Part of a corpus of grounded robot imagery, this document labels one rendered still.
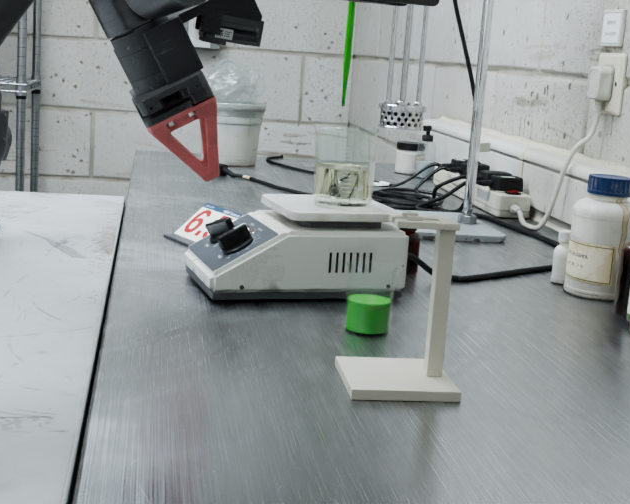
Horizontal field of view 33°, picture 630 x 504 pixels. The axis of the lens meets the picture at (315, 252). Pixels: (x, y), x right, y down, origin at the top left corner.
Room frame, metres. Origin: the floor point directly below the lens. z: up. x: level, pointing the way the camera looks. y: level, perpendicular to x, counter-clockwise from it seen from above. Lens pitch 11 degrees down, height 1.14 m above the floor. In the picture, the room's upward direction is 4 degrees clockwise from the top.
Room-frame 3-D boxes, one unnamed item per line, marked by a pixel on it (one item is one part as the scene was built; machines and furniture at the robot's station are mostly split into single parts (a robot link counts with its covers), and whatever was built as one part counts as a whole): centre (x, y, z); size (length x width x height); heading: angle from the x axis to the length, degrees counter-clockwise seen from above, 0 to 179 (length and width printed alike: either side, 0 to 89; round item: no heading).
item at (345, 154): (1.05, -0.02, 1.03); 0.07 x 0.06 x 0.08; 111
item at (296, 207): (1.07, -0.01, 0.98); 0.12 x 0.12 x 0.01; 19
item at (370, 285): (0.90, -0.05, 0.93); 0.04 x 0.04 x 0.06
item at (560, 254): (1.17, -0.28, 0.93); 0.02 x 0.02 x 0.06
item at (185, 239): (1.26, 0.14, 0.92); 0.09 x 0.06 x 0.04; 35
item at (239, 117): (2.14, 0.19, 1.01); 0.14 x 0.14 x 0.21
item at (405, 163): (2.20, -0.18, 0.93); 0.06 x 0.06 x 0.06
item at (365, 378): (0.76, -0.07, 0.96); 0.08 x 0.08 x 0.13; 8
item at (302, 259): (1.06, 0.01, 0.94); 0.22 x 0.13 x 0.08; 109
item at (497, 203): (1.84, -0.28, 0.92); 0.40 x 0.06 x 0.04; 9
